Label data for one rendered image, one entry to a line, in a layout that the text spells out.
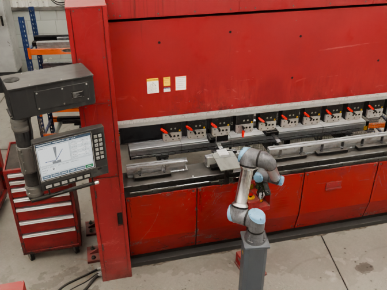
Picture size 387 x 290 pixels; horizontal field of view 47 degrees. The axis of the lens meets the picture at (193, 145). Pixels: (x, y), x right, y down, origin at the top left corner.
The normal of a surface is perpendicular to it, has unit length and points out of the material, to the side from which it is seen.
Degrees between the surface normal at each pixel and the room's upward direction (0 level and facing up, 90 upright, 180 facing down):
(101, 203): 90
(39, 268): 0
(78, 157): 90
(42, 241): 90
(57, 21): 90
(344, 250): 0
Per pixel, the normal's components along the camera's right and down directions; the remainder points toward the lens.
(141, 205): 0.24, 0.48
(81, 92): 0.49, 0.43
